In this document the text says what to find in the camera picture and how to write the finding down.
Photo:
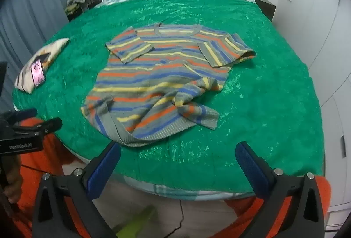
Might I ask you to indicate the grey-blue curtain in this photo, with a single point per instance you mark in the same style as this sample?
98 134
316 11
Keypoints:
41 7

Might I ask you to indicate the striped multicolour towel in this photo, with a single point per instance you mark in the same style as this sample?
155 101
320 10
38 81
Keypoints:
164 76

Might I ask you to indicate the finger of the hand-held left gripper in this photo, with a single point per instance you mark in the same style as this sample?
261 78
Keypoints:
50 125
24 114

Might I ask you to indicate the orange pants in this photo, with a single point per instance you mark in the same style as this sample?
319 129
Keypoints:
52 150

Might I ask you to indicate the person's left hand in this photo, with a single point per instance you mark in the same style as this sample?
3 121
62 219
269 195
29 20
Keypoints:
15 186

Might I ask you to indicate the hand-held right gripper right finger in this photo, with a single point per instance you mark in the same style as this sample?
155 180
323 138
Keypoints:
252 169

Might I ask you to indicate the green floral blanket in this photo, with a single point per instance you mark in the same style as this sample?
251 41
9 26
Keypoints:
260 90

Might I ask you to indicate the small cream patterned pillow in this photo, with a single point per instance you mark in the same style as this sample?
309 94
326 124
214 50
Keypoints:
54 46

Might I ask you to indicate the yellow-green object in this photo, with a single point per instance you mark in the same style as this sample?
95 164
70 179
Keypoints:
137 220

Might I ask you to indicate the white wardrobe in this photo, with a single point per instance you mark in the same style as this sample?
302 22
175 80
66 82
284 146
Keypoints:
315 21

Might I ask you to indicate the olive green cloth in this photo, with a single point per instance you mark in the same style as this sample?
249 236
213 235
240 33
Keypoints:
71 8

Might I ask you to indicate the dark nightstand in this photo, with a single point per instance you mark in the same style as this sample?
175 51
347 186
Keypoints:
264 5

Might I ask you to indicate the smartphone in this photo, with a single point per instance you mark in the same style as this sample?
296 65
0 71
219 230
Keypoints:
37 73

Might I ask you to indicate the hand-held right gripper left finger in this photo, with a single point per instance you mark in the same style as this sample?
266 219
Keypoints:
105 164

